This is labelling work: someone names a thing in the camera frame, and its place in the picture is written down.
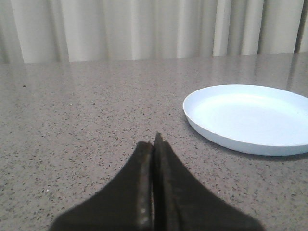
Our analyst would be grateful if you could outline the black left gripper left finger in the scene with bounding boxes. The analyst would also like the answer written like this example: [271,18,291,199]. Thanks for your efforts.
[50,142,153,231]

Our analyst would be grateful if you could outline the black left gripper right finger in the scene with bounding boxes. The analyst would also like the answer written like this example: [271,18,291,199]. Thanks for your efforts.
[153,133,264,231]

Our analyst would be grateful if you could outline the light blue round plate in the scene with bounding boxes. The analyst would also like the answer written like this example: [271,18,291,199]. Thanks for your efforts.
[182,84,308,156]

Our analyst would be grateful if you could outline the white pleated curtain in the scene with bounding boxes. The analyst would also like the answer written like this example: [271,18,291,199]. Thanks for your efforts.
[0,0,308,63]

